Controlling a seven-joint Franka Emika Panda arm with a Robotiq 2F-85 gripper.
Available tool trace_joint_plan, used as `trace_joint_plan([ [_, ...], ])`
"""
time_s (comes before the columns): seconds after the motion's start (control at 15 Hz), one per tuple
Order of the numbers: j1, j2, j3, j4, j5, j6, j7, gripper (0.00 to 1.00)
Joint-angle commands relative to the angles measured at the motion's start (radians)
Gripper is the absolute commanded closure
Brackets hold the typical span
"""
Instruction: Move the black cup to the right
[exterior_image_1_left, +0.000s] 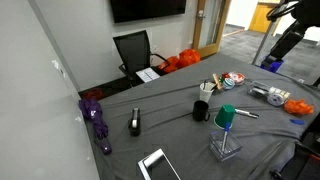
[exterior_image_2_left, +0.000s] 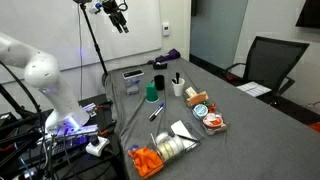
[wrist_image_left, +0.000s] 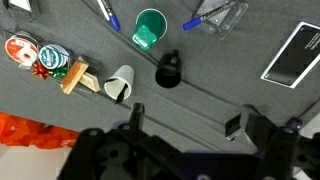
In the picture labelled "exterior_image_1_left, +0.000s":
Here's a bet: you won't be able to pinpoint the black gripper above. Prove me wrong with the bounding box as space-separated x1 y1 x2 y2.
259 20 307 74

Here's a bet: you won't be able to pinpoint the black cup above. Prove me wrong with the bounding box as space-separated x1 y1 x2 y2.
192 100 211 122

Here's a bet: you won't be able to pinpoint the green plastic cup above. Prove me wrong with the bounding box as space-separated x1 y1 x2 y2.
213 104 237 130

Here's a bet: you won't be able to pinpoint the black markers in cup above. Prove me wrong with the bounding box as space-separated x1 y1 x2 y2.
202 79 218 92

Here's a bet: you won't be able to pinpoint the white paper cup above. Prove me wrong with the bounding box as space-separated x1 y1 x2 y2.
199 81 216 104

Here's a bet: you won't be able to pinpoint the clear tray with tape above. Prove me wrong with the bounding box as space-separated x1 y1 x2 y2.
247 79 291 107

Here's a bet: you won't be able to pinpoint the white tape rolls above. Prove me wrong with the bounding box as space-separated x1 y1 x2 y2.
266 86 291 107

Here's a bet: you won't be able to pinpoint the round blue tin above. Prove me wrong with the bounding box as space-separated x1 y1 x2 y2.
221 77 236 90

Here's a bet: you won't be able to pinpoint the yellow wooden door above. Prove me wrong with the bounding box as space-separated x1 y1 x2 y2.
248 1 282 34

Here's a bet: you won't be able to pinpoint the crumpled orange bag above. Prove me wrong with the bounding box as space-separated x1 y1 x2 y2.
283 98 315 117

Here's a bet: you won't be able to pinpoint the black marker blue cap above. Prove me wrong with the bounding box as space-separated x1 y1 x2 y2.
234 108 260 120

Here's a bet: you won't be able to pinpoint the wooden block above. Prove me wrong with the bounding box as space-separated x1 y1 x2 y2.
212 73 224 91

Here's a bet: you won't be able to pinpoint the small blue clip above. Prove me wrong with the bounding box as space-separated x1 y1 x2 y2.
289 118 306 126

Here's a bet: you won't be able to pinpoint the wooden glass door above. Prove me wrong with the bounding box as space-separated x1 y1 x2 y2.
192 0 232 58

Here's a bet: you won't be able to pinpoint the large orange plastic bag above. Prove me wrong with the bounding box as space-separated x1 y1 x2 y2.
178 48 202 70

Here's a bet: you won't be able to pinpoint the blue marker pen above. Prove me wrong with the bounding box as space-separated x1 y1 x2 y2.
221 121 232 153

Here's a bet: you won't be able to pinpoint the clear acrylic box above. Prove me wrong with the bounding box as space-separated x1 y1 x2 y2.
208 129 243 163

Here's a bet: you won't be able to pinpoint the small orange plastic bag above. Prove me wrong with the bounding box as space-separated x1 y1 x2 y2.
159 55 181 74

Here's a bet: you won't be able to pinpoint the grey tablecloth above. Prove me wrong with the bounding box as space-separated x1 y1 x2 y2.
84 52 320 180

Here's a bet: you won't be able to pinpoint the white paper sheet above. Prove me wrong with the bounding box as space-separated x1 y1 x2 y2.
135 67 161 83

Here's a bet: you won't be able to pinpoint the black mesh office chair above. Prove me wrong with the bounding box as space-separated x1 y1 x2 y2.
112 29 171 88

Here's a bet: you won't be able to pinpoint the black tape dispenser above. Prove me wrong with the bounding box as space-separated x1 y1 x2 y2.
127 107 142 137

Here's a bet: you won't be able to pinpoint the silver flat device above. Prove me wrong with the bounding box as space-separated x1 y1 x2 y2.
137 148 182 180

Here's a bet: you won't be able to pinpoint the red item on floor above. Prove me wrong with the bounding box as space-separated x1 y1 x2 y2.
83 88 106 101

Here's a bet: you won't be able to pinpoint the purple folded umbrella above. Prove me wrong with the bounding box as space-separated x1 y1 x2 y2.
78 97 113 155

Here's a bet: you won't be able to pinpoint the metal partition post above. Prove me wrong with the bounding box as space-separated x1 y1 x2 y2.
251 0 290 66

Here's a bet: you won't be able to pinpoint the black wall television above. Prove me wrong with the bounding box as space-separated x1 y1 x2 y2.
109 0 188 24

